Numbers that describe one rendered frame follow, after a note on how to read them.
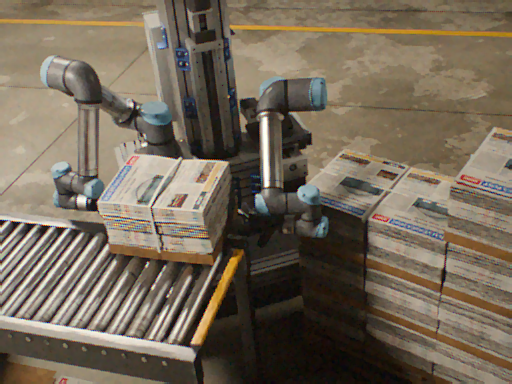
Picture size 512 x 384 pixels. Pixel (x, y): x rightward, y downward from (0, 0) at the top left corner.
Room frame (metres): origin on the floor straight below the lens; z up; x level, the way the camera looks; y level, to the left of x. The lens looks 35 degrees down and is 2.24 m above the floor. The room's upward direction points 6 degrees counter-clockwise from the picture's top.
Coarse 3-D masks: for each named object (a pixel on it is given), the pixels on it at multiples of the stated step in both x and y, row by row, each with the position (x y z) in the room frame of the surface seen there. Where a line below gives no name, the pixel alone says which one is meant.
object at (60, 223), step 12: (0, 216) 2.08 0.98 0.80; (12, 216) 2.08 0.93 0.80; (24, 216) 2.07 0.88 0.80; (36, 216) 2.06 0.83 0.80; (48, 228) 2.00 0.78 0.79; (60, 228) 1.98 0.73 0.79; (72, 228) 1.96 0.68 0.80; (84, 228) 1.95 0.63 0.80; (96, 228) 1.95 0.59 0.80; (228, 240) 1.80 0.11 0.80; (240, 240) 1.79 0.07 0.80; (228, 252) 1.76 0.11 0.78; (204, 264) 1.79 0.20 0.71; (240, 264) 1.75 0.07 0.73
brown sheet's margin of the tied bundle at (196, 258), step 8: (232, 216) 1.87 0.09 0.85; (232, 224) 1.86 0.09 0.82; (224, 232) 1.78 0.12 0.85; (224, 240) 1.78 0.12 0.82; (216, 248) 1.70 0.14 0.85; (176, 256) 1.71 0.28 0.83; (184, 256) 1.70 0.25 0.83; (192, 256) 1.69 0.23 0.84; (200, 256) 1.68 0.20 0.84; (208, 256) 1.67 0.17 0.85; (216, 256) 1.69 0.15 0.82; (208, 264) 1.67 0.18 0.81
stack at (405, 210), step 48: (336, 192) 1.98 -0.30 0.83; (384, 192) 1.95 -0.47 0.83; (432, 192) 1.92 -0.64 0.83; (336, 240) 1.89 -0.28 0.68; (384, 240) 1.77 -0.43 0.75; (432, 240) 1.66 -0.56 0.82; (336, 288) 1.89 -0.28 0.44; (384, 288) 1.76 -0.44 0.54; (480, 288) 1.55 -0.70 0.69; (384, 336) 1.76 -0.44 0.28; (480, 336) 1.54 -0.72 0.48
